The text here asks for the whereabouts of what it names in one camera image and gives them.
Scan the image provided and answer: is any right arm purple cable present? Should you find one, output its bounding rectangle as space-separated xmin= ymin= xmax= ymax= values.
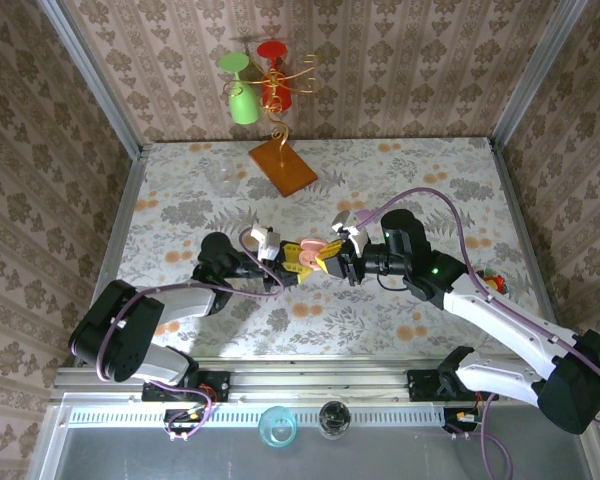
xmin=357 ymin=187 xmax=600 ymax=480

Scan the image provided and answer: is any aluminium side rail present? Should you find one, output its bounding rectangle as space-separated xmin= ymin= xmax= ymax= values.
xmin=87 ymin=144 xmax=149 ymax=361
xmin=487 ymin=137 xmax=581 ymax=364

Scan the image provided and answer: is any aluminium frame post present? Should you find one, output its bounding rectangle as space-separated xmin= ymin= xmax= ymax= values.
xmin=35 ymin=0 xmax=145 ymax=160
xmin=489 ymin=0 xmax=590 ymax=151

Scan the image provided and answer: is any gold wire glass rack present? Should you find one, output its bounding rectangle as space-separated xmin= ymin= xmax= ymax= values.
xmin=222 ymin=52 xmax=320 ymax=197

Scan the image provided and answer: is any small colourful toy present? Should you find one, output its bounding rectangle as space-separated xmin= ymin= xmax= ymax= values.
xmin=482 ymin=268 xmax=509 ymax=296

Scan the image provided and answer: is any aluminium mounting rail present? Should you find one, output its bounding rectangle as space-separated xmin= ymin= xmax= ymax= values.
xmin=49 ymin=355 xmax=596 ymax=404

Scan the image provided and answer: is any black connector with wires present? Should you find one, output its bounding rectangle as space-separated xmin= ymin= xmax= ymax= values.
xmin=163 ymin=407 xmax=216 ymax=444
xmin=442 ymin=407 xmax=481 ymax=441

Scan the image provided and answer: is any clear glass cup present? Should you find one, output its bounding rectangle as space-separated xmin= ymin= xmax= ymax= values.
xmin=203 ymin=159 xmax=239 ymax=197

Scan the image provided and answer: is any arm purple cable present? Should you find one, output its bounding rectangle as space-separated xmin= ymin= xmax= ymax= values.
xmin=94 ymin=227 xmax=286 ymax=439
xmin=357 ymin=187 xmax=600 ymax=480

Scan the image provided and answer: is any dark clear drinking glass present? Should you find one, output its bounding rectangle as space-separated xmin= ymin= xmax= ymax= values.
xmin=318 ymin=399 xmax=352 ymax=440

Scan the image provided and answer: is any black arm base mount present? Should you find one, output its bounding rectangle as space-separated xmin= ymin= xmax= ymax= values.
xmin=140 ymin=369 xmax=231 ymax=404
xmin=407 ymin=367 xmax=500 ymax=402

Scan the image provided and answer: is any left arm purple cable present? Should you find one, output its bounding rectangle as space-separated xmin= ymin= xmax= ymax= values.
xmin=94 ymin=227 xmax=286 ymax=439

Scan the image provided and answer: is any green wine glass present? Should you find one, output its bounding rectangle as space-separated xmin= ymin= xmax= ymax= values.
xmin=218 ymin=52 xmax=261 ymax=126

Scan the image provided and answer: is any red wine glass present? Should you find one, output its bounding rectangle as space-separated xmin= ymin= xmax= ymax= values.
xmin=255 ymin=40 xmax=295 ymax=112

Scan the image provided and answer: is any grey metal tray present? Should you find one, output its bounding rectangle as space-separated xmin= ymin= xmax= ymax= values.
xmin=27 ymin=392 xmax=600 ymax=480

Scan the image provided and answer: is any blue drinking glass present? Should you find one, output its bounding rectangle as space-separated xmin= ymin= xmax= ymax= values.
xmin=258 ymin=404 xmax=299 ymax=449

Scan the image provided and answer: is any slotted metal strip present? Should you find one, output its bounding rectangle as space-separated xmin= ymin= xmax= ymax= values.
xmin=67 ymin=405 xmax=449 ymax=427

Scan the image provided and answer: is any floral patterned tablecloth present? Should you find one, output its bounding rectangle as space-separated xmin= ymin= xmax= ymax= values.
xmin=114 ymin=137 xmax=556 ymax=359

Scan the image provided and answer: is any pink earbud charging case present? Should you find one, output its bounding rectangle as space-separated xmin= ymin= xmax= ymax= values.
xmin=299 ymin=237 xmax=332 ymax=275

